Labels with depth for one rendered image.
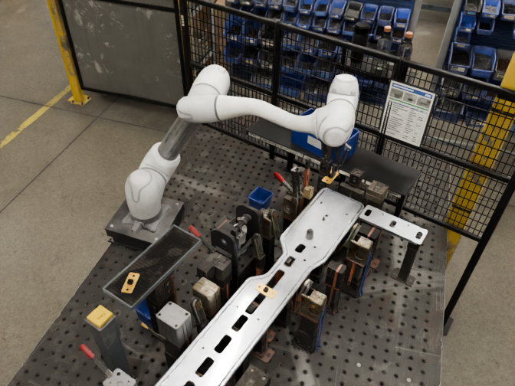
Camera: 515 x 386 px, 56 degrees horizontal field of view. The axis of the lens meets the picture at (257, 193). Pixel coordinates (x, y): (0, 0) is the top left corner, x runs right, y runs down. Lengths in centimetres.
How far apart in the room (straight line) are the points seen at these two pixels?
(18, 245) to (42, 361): 159
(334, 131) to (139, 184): 104
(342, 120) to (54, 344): 148
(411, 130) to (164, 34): 238
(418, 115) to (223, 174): 114
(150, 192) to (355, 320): 109
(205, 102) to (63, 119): 304
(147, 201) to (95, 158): 198
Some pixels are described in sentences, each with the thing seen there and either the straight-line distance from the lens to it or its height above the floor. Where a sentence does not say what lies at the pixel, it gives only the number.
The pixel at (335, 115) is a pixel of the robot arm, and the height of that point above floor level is 166.
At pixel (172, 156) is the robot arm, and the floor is 109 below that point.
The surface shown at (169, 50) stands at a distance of 417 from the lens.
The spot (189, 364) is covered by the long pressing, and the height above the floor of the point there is 100.
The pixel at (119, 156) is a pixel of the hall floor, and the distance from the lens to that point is 420.
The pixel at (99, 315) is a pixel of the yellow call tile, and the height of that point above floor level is 116.
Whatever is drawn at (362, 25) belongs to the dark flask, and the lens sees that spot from 237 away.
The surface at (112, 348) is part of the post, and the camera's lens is 182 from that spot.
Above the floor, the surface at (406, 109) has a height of 133.
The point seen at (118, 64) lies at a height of 48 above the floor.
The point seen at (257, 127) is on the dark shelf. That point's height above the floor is 103.
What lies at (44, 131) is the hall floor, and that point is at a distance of 470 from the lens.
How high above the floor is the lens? 253
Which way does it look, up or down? 43 degrees down
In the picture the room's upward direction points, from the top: 1 degrees clockwise
